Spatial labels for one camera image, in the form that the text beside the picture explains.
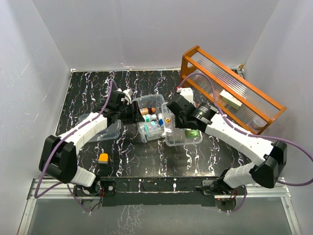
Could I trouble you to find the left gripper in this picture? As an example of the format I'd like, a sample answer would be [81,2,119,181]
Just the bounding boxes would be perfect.
[116,101,144,125]

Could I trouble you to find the brown bottle orange cap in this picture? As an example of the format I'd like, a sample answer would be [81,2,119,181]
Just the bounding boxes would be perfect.
[140,107,156,115]

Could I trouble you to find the blue white bandage roll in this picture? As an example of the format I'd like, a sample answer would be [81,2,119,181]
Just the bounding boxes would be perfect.
[157,113,164,127]

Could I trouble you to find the clear plastic box lid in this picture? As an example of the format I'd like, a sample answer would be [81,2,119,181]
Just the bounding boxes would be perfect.
[67,113,121,148]

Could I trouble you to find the small green packet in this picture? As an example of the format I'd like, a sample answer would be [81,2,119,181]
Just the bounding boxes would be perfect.
[184,129,200,138]

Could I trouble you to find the clear plastic storage box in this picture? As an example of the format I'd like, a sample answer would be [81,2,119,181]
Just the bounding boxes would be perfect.
[134,94,165,143]

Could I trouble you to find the clear compartment tray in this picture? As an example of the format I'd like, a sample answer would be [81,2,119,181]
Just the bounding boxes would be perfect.
[161,102,202,147]

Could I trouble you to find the blue sachet pack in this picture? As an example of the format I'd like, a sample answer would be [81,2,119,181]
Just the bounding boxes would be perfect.
[144,121,161,133]

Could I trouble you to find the white medicine carton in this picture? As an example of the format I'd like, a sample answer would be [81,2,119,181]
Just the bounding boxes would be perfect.
[219,90,242,110]

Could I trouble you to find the white bottle green label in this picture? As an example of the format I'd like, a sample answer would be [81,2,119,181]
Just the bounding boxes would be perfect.
[143,114,157,122]

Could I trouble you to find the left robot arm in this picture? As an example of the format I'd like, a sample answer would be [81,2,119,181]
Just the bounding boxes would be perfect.
[39,89,144,195]

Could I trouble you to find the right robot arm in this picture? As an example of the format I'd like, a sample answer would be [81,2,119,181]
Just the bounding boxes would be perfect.
[166,94,287,194]

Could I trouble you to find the orange wooden shelf rack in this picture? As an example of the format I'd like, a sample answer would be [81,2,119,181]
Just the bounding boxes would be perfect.
[180,46,286,135]

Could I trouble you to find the yellow orange small box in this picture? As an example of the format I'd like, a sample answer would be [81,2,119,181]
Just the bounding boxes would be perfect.
[98,153,110,165]

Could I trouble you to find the clear tape roll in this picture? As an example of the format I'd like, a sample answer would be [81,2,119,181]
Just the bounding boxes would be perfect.
[250,116,267,130]

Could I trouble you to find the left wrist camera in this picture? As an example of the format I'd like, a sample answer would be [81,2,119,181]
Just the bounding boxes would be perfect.
[122,89,133,103]

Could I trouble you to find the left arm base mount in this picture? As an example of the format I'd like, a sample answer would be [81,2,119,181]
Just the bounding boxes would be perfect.
[74,180,116,199]

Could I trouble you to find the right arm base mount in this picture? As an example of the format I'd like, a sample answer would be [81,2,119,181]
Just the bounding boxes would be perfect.
[193,180,244,199]

